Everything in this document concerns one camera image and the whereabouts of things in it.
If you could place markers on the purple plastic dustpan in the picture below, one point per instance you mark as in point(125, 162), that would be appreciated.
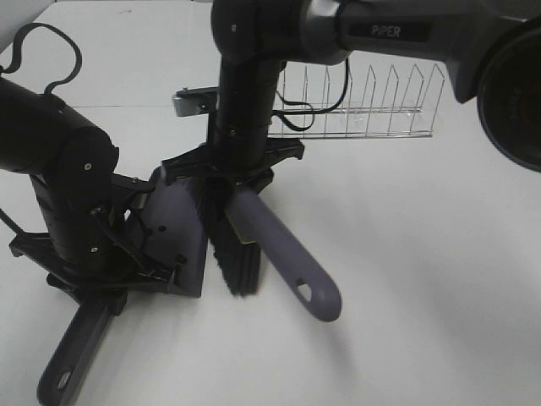
point(185, 243)

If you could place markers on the metal wire dish rack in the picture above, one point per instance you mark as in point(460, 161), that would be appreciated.
point(381, 101)

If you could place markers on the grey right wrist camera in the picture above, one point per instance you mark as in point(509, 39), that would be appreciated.
point(191, 102)

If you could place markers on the purple hand brush black bristles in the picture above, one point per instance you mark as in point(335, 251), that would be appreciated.
point(242, 228)

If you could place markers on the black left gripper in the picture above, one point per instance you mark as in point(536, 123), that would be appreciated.
point(119, 272)

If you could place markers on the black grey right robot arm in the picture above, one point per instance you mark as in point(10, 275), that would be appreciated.
point(491, 50)

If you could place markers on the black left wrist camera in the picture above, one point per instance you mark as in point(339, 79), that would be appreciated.
point(126, 190)

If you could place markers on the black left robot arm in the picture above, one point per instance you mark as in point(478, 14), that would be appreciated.
point(97, 222)

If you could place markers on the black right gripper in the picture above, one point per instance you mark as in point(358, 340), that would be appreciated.
point(203, 163)

